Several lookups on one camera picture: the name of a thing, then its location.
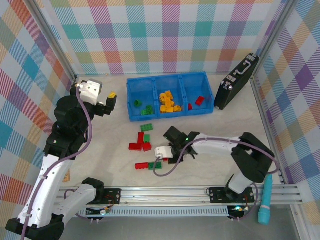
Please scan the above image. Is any black briefcase with metal handle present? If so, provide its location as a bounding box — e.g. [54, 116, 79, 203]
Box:
[213, 53, 261, 111]

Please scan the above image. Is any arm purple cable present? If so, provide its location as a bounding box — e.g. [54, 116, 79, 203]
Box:
[152, 136, 280, 222]
[21, 84, 93, 240]

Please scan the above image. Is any aluminium frame floor rail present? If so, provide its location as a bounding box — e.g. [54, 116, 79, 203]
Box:
[249, 74, 292, 185]

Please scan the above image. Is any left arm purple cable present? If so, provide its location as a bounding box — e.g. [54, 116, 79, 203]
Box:
[21, 84, 93, 240]

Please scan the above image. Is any teal handheld tool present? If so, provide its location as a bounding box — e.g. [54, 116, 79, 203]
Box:
[257, 173, 274, 225]

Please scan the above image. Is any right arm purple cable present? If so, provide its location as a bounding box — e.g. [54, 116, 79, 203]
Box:
[152, 136, 280, 222]

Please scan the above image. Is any white slotted cable duct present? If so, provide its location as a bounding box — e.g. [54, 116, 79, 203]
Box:
[76, 206, 230, 218]

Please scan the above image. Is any aluminium frame post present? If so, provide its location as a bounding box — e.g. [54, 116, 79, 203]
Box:
[254, 0, 300, 61]
[29, 0, 78, 81]

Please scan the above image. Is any blue three-compartment plastic bin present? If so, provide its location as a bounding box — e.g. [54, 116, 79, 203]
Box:
[126, 71, 215, 123]

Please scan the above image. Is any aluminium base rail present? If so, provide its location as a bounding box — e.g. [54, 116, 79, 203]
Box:
[55, 184, 305, 207]

